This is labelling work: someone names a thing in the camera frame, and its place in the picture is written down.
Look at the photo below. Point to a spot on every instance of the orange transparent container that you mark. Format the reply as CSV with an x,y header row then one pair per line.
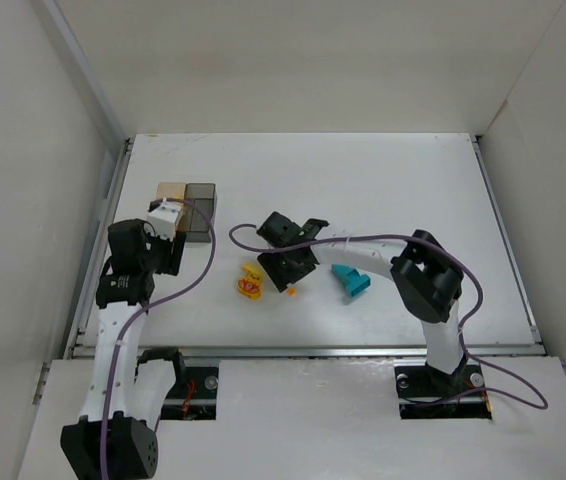
x,y
174,191

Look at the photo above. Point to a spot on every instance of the teal lego piece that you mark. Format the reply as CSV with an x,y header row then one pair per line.
x,y
353,282

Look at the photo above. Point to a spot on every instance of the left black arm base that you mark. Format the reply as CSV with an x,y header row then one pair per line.
x,y
193,396

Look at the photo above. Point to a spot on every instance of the yellow round lego with sticker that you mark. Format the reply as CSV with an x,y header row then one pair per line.
x,y
250,282

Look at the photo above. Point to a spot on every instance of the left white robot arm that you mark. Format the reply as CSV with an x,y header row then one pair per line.
x,y
115,436

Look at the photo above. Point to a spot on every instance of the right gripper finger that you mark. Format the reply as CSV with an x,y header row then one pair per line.
x,y
275,266
296,270

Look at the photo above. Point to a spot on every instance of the grey transparent container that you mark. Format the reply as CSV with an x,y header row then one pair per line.
x,y
198,221

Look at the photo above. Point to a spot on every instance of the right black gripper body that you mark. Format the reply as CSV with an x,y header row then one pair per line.
x,y
283,270

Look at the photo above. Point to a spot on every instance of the aluminium frame rail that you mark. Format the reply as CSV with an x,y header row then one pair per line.
x,y
362,184

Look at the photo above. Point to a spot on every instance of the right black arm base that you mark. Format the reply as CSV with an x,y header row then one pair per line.
x,y
426,394

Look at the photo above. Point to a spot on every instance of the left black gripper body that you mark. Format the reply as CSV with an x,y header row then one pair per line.
x,y
174,253

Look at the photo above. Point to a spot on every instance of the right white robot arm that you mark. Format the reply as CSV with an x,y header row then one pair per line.
x,y
428,282

